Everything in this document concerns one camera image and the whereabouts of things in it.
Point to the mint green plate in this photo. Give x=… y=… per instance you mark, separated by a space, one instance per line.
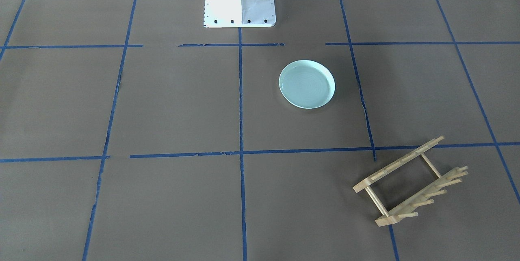
x=306 y=84

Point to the wooden dish rack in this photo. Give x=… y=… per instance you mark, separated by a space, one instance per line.
x=404 y=185

